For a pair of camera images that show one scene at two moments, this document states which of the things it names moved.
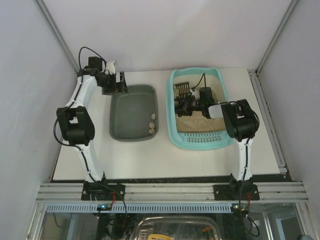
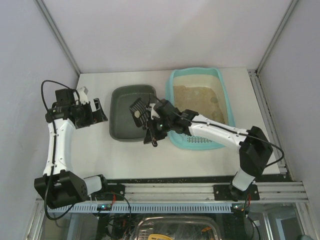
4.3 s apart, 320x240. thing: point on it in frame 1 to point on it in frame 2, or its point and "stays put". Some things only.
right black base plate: x=232 y=192 stays put
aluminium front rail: x=56 y=191 stays put
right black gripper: x=184 y=105 to x=151 y=124
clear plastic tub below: x=177 y=227 stays put
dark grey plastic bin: x=134 y=115 stays put
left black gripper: x=116 y=87 to x=90 y=112
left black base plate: x=101 y=191 stays put
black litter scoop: x=183 y=89 to x=141 y=106
